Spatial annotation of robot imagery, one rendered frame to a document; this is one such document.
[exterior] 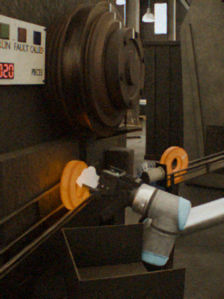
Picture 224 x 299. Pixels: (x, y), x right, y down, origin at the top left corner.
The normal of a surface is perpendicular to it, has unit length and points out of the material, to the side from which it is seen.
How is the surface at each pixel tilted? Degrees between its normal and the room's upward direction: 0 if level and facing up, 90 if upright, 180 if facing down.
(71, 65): 91
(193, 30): 90
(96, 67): 91
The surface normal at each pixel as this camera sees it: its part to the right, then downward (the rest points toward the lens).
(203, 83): -0.57, 0.12
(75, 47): -0.34, -0.11
